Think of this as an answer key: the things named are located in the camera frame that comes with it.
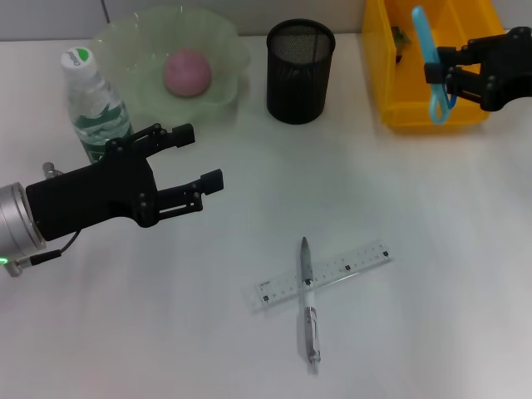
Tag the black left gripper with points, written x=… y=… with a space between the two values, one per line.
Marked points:
x=91 y=199

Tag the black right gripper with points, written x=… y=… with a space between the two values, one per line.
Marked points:
x=511 y=70

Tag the blue scissors with cover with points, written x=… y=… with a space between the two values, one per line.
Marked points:
x=424 y=33

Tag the green plastic wrapper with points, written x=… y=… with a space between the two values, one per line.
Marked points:
x=401 y=39

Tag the pink peach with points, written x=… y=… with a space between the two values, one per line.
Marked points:
x=187 y=72

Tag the clear green-label water bottle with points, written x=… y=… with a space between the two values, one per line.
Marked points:
x=91 y=99

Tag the green translucent fruit bowl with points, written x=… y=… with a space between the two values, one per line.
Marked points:
x=137 y=50

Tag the black mesh pen holder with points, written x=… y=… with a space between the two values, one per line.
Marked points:
x=299 y=75

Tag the transparent plastic ruler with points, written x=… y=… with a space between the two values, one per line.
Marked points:
x=332 y=268

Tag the grey white ballpoint pen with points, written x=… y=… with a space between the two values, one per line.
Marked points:
x=309 y=307

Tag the yellow plastic bin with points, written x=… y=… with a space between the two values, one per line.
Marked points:
x=407 y=95

